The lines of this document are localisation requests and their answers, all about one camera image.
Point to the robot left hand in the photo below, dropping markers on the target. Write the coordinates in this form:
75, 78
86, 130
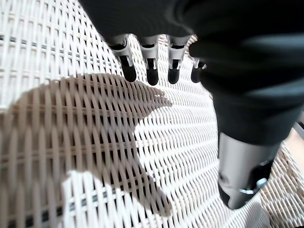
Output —
237, 71

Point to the white wicker laundry basket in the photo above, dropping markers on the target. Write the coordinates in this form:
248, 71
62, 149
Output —
99, 142

